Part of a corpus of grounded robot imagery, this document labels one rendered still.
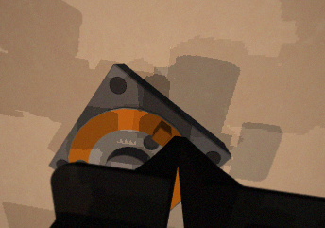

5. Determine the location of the orange round plate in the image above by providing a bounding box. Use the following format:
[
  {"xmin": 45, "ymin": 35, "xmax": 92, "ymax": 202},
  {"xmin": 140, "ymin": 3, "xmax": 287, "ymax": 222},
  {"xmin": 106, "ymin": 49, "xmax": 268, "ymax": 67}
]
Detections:
[{"xmin": 68, "ymin": 106, "xmax": 184, "ymax": 166}]

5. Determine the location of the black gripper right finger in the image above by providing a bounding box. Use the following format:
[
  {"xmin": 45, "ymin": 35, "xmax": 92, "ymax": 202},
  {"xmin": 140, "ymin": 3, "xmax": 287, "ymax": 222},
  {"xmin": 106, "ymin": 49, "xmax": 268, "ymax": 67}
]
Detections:
[{"xmin": 178, "ymin": 137, "xmax": 325, "ymax": 228}]

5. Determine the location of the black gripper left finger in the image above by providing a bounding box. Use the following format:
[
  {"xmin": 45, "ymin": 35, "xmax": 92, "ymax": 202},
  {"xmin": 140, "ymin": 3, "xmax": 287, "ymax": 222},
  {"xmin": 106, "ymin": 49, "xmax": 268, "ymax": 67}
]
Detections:
[{"xmin": 51, "ymin": 136, "xmax": 181, "ymax": 228}]

